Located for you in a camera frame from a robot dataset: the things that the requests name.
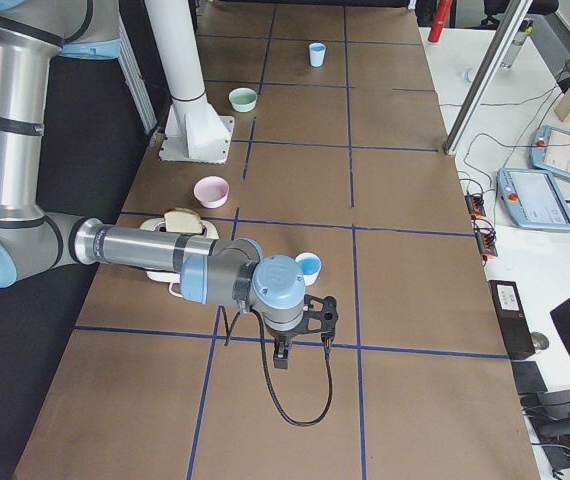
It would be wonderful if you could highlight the near orange black connector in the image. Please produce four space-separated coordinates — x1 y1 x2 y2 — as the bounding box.
473 222 498 261

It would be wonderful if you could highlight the red bottle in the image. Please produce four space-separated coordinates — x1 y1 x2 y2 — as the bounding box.
427 0 453 44

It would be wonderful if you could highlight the pink bowl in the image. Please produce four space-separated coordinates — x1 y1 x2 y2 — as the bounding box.
193 176 230 209

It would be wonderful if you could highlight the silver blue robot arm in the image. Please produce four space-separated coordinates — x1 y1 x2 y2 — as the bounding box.
0 1 309 368

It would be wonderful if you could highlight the light blue cup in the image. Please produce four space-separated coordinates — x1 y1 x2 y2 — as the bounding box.
308 42 326 68
295 252 322 286

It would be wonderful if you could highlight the bread slice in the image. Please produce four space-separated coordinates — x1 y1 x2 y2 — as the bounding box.
164 208 204 235

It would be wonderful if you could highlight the black box with label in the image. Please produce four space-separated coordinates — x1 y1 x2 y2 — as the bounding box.
488 280 535 360

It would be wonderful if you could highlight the white toaster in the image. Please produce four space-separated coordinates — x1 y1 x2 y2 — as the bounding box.
138 215 220 299

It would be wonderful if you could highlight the white camera pole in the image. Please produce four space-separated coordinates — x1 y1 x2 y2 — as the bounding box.
143 0 207 105

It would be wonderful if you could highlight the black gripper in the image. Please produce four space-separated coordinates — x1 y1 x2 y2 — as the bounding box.
266 320 300 370

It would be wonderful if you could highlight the near teach pendant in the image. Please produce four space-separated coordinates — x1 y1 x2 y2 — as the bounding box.
496 168 570 232

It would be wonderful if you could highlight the far orange black connector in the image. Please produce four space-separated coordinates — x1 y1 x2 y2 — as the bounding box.
464 193 486 219

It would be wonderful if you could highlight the aluminium frame post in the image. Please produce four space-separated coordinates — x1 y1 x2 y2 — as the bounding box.
443 0 532 156

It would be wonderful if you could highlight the green bowl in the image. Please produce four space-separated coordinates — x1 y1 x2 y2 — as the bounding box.
228 87 258 113

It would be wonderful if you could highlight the teach pendant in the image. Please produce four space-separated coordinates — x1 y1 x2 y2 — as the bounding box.
530 125 570 181
496 168 570 232

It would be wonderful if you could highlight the orange black connector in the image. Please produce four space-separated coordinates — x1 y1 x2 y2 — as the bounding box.
473 222 498 261
464 193 486 219

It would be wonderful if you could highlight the far teach pendant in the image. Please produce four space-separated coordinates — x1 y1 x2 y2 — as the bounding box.
530 125 570 181

